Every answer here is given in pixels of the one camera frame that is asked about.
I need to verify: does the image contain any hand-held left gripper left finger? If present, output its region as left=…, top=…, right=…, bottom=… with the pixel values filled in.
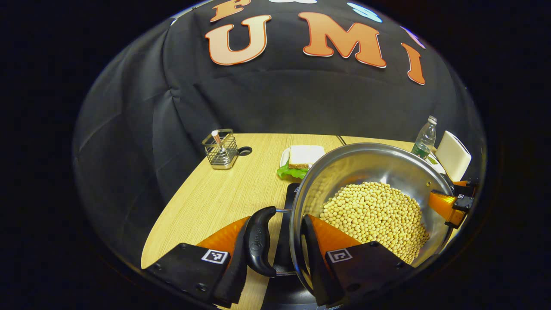
left=145, top=215, right=251, bottom=308

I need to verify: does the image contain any white toaster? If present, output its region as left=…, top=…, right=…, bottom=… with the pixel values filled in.
left=435, top=130, right=472, bottom=182

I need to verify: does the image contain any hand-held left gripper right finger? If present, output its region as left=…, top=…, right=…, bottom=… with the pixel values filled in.
left=300, top=214, right=415, bottom=308

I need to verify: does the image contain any clear plastic water bottle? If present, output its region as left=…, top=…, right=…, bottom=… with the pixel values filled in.
left=411, top=115, right=438, bottom=160

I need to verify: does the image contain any steel pot with black handles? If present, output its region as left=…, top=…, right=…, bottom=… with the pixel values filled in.
left=244, top=143, right=455, bottom=302

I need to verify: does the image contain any sandwich with lettuce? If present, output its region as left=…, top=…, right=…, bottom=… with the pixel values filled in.
left=277, top=145, right=326, bottom=180

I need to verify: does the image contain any wire mesh holder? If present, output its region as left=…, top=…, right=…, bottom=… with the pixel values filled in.
left=202, top=129, right=238, bottom=170

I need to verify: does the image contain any pile of yellow soybeans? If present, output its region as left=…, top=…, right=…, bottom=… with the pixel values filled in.
left=319, top=182, right=430, bottom=264

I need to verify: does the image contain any black induction cooktop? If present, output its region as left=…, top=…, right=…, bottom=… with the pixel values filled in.
left=260, top=183, right=321, bottom=310

